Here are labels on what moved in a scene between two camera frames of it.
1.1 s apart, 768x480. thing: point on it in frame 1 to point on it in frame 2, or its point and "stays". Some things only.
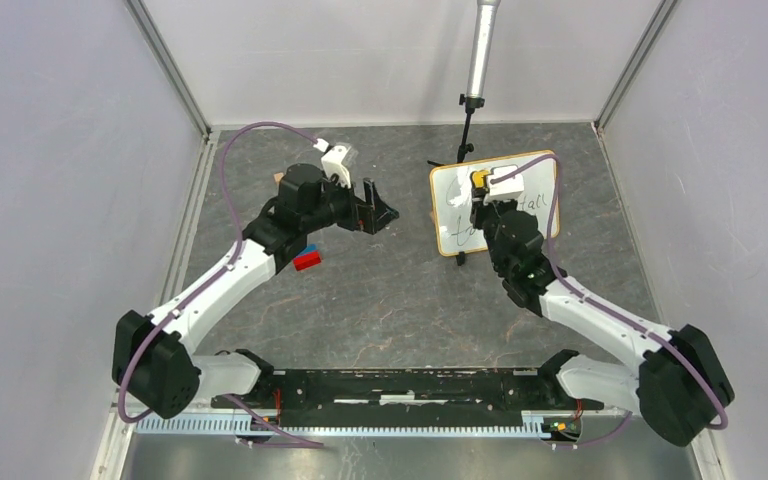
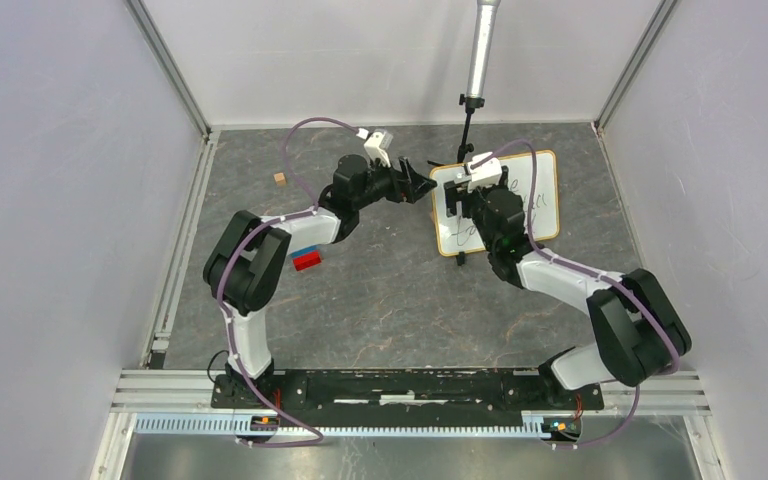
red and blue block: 310,257 stays
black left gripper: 363,217 to 402,190
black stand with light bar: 482,42 stays
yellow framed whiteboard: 451,187 stays
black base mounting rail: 410,397 stays
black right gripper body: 484,216 to 473,203
